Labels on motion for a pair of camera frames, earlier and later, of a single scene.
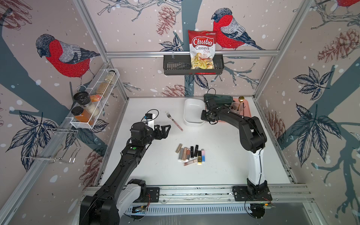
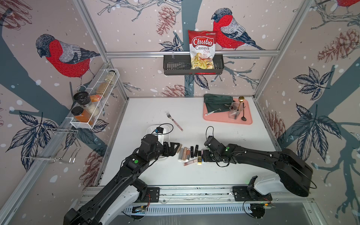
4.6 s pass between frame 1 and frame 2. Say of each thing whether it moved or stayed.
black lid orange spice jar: stayed
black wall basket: stayed
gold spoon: stayed
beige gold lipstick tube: stayed
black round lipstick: stayed
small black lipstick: stayed
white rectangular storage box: moved
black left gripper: moved
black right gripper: moved
